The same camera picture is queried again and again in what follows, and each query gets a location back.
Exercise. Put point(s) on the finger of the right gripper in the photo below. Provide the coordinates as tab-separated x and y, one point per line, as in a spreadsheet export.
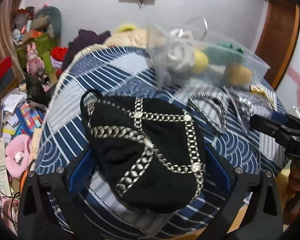
278	117

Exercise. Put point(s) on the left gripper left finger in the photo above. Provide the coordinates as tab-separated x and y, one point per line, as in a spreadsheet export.
47	207

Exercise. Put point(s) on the yellow felt ball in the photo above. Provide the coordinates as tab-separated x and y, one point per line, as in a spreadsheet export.
201	62

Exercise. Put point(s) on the pink rabbit toy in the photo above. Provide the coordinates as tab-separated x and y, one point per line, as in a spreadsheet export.
34	62

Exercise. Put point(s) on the red plush item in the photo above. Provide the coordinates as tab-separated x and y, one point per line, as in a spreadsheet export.
58	53

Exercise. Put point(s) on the black bag with chain pattern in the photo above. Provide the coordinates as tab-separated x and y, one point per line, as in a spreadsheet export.
150	152

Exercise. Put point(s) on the pink plush pillow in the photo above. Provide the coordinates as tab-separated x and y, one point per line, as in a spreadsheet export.
18	155

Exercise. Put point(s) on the colourful book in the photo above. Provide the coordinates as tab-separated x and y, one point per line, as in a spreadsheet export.
29	119

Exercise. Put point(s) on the yellow sponge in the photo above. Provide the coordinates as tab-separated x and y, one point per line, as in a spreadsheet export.
238	75

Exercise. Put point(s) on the green cylinder bottle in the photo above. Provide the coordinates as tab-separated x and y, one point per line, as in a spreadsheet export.
47	62

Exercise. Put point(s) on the white drawstring pouch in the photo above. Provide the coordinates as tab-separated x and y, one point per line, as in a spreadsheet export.
181	51

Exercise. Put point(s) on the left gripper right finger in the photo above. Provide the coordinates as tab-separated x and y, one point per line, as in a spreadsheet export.
263	218

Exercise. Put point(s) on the clear plastic storage box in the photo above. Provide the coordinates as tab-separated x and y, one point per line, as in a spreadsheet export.
159	41

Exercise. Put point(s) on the brown wooden door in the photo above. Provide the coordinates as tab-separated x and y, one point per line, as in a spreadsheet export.
278	39

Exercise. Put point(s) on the green knitted cloth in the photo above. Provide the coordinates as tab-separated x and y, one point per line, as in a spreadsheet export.
224	54

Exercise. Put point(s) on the green cardboard box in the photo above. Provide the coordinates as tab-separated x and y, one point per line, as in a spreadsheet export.
43	43

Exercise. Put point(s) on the green plush toy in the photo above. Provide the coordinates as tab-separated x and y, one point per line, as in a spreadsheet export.
48	19

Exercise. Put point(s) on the dark purple garment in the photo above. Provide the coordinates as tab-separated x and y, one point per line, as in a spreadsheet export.
85	38

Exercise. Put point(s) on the grey knitted cloth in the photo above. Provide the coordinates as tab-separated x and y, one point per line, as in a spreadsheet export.
249	104

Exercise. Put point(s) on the red box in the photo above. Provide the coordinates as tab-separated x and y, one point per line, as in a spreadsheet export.
1	70

